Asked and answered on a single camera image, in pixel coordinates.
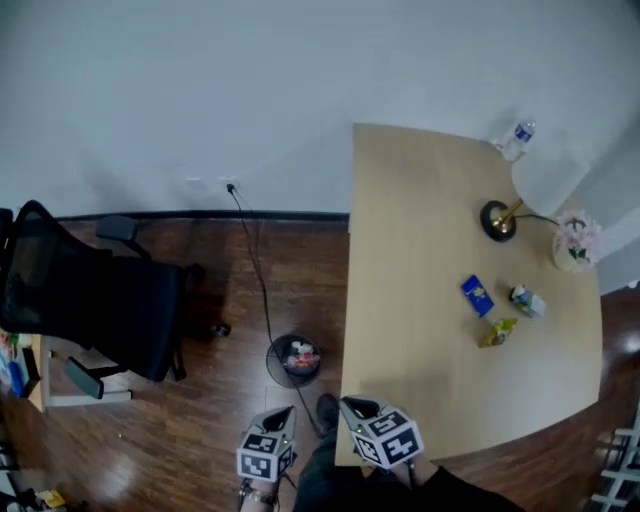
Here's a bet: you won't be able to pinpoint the person's left forearm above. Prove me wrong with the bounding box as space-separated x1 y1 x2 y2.
238 477 282 512

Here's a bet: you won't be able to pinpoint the black lamp cable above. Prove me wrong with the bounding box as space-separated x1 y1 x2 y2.
514 213 561 228

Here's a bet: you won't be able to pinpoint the silver wristwatch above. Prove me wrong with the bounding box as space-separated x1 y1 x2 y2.
239 487 279 506

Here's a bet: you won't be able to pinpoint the clear water bottle blue label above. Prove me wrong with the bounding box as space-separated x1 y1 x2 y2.
501 118 538 162

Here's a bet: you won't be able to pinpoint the pink flowers in white pot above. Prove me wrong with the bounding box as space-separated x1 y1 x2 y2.
551 209 604 273

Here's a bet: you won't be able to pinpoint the white green milk carton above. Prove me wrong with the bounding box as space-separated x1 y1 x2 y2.
508 283 547 319

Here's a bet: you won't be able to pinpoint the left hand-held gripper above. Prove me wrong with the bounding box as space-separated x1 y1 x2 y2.
236 405 299 484

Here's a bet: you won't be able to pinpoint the person's black top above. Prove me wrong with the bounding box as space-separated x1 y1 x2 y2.
364 464 526 512

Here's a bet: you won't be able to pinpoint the person's trouser leg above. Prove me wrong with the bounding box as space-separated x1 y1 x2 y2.
294 424 371 512

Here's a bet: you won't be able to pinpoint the person's dark shoe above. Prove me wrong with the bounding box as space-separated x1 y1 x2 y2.
315 393 342 437

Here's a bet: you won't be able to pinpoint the black office chair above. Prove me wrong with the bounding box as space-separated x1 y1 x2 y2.
0 199 231 401

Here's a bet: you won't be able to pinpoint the colourful desk clutter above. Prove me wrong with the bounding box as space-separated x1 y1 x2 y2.
0 329 31 396

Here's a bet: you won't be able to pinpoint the blue snack packet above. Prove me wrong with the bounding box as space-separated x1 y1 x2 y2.
460 274 495 318

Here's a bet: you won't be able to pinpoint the white metal rack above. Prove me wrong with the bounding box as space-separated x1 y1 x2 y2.
592 399 640 512

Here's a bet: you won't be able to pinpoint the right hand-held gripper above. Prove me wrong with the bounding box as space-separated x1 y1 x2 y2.
338 396 425 471

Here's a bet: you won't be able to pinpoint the yellow snack packet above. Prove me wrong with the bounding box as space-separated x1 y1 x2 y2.
478 317 519 350

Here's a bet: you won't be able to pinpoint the black round trash bin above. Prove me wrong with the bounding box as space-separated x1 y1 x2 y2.
265 334 323 389

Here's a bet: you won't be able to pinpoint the person's right forearm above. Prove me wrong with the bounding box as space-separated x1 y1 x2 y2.
399 457 441 486

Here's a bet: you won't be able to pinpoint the wooden side desk white frame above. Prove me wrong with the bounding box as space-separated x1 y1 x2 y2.
22 332 134 414

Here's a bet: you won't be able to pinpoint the black floor power cable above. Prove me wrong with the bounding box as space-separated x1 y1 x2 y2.
227 183 324 441

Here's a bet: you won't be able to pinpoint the white shade brass table lamp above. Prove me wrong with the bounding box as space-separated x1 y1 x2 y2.
479 142 594 244

